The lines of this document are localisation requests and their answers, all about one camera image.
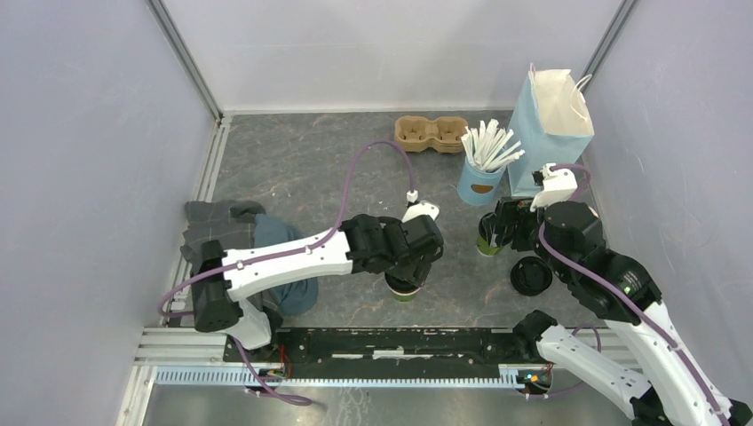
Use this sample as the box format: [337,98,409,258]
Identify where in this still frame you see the black plastic cup lid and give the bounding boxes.
[478,212,499,248]

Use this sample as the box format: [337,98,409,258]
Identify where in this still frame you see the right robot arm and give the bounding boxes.
[480,199,752,425]

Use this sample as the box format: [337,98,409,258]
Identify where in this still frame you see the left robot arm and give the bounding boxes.
[190,214,444,362]

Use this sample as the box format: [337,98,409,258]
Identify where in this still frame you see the stack of black lids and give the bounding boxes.
[510,256,553,297]

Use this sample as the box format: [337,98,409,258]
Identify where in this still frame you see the blue straw holder cup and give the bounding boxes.
[456,156,505,207]

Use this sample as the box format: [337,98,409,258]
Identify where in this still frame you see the white wrapped straws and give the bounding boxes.
[461,119,526,173]

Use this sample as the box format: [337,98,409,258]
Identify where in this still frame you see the light blue paper bag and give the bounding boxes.
[507,66,594,197]

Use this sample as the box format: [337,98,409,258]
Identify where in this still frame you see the brown cardboard cup carrier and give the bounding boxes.
[393,115,468,154]

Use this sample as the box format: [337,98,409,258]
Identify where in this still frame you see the blue cloth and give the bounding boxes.
[254,214,319,317]

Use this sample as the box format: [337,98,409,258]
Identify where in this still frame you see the grey checked cloth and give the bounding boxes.
[180,200,278,312]

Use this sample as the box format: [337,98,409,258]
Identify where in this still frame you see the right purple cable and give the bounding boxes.
[523,163,731,426]

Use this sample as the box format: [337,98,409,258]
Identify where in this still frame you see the purple cable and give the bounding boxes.
[156,138,417,407]
[523,163,731,426]

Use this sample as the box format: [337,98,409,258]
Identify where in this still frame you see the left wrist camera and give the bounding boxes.
[400,190,440,223]

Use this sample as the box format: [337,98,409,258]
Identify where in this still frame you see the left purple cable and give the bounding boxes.
[156,138,417,407]

